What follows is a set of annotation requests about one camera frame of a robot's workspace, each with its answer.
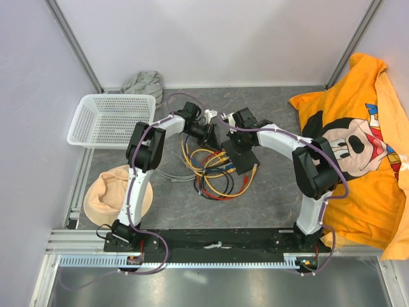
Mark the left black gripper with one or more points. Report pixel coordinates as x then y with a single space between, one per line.
211 140

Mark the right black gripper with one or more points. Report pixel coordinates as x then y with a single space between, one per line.
239 148

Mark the black network switch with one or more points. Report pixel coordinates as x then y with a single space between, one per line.
243 162

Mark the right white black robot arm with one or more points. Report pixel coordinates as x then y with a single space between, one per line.
316 170

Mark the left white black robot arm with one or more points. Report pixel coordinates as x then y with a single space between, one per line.
144 154

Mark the grey crumpled cloth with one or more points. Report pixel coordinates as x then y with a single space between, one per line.
145 83

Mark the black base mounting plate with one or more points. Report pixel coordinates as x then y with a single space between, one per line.
252 244

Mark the white perforated plastic basket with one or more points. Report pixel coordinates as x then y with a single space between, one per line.
107 121

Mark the orange cartoon print shirt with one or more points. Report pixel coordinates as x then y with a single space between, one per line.
367 128

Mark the beige bucket hat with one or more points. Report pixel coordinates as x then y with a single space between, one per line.
104 199

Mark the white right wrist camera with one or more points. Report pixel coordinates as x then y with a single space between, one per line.
228 119

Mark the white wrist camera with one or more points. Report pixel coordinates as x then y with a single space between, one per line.
209 115
228 119

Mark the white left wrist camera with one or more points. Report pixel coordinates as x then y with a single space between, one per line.
209 115

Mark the right aluminium frame post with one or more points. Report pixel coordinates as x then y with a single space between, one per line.
364 23

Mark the aluminium frame post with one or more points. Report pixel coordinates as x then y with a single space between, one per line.
74 44
364 23

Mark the grey slotted cable duct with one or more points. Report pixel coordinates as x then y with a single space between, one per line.
127 262

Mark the left aluminium frame post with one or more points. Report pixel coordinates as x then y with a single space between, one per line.
74 44

